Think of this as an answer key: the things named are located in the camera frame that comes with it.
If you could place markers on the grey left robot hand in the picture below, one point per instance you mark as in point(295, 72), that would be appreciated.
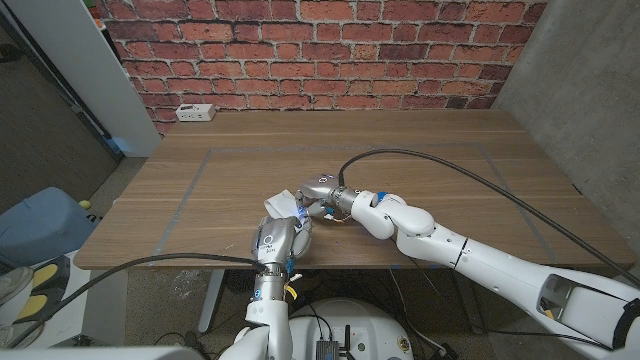
point(277, 245)

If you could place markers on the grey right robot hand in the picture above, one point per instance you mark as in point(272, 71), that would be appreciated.
point(325, 192)

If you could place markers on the white receipt paper strip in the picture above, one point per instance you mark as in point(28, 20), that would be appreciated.
point(280, 202)

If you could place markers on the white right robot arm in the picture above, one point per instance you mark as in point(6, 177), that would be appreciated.
point(500, 270)

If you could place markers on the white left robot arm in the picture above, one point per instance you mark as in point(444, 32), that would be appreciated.
point(270, 320)

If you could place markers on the yellow-green tennis ball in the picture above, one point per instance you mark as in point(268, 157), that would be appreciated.
point(85, 204)

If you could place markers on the black round disc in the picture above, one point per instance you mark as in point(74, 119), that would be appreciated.
point(235, 280)

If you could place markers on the white table leg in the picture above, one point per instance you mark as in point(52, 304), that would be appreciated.
point(211, 300)

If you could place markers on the small grey electronics box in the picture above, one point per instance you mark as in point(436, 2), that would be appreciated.
point(328, 350)

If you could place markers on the black stub antenna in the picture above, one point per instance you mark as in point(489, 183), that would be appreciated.
point(348, 340)

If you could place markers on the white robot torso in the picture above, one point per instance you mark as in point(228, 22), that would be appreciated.
point(370, 325)

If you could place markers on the red brick printed backdrop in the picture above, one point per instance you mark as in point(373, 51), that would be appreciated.
point(320, 50)

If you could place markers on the white power strip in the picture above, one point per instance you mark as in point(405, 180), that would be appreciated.
point(195, 112)

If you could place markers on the white floor board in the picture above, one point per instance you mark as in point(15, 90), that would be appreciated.
point(107, 325)

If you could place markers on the grey table leg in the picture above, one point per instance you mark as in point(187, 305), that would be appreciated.
point(472, 320)

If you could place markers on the black mat with yellow footprints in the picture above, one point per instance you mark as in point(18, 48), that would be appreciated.
point(44, 274)

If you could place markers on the blue-grey plastic bin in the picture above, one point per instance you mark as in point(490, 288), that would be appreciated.
point(40, 225)

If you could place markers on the grey sneaker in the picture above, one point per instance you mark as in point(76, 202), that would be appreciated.
point(32, 341)
point(12, 285)

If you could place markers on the white upright panel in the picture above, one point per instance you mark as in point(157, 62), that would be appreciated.
point(85, 65)

